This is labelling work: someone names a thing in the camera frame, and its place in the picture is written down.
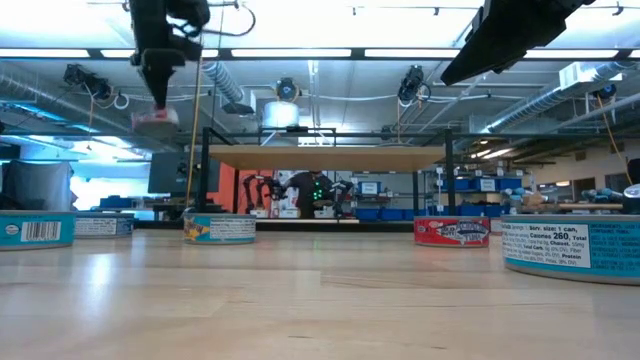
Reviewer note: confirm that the black metal table frame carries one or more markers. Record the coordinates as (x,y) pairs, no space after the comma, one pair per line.
(300,226)

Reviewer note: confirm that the blue tuna can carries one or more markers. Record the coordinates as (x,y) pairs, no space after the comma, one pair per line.
(102,226)

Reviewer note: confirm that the person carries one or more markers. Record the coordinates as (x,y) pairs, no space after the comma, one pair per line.
(37,185)
(310,192)

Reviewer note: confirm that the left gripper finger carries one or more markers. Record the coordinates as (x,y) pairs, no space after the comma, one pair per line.
(160,75)

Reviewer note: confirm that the black computer monitor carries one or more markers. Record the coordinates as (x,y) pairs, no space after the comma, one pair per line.
(170,172)

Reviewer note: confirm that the orange partition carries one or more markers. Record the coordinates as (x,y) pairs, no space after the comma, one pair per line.
(227,190)

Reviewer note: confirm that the black round device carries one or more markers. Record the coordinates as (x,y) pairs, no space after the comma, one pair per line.
(634,200)

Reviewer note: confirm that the red tuna can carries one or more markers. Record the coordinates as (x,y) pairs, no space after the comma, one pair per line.
(155,122)
(450,232)

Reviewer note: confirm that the wooden shelf with black legs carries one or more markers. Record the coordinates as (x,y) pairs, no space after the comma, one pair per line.
(325,159)

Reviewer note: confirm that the background black robot arm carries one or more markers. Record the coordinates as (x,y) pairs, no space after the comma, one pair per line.
(255,192)
(342,195)

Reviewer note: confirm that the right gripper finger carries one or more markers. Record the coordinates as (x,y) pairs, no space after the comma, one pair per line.
(480,55)

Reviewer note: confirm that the teal tuna can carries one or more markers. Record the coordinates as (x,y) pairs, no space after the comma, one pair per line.
(220,229)
(35,231)
(570,250)

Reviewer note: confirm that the corrugated silver duct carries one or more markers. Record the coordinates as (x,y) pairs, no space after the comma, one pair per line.
(222,80)

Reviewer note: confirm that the blue storage bin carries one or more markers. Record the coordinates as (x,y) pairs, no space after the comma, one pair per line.
(367,214)
(472,210)
(117,202)
(392,214)
(370,188)
(461,184)
(510,184)

